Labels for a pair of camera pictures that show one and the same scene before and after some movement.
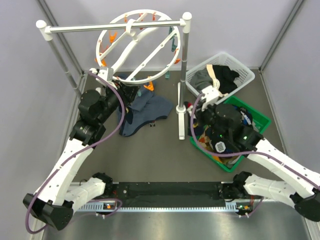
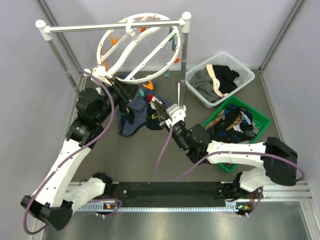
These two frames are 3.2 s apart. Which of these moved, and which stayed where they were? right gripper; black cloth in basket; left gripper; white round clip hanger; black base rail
Moved: white round clip hanger; right gripper
Stayed: left gripper; black base rail; black cloth in basket
